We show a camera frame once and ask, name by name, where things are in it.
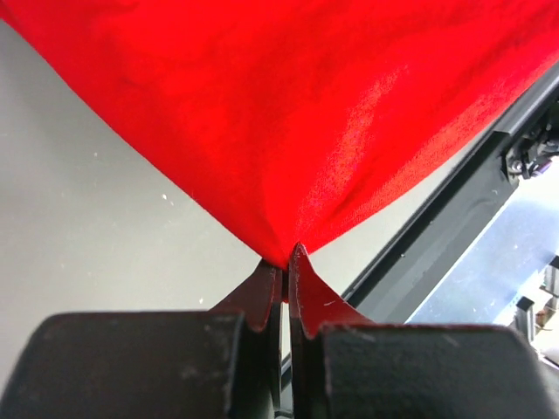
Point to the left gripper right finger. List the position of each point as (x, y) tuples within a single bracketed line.
[(347, 366)]

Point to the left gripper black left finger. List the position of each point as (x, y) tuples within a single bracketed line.
[(220, 363)]

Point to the red t shirt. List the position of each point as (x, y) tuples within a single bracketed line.
[(294, 121)]

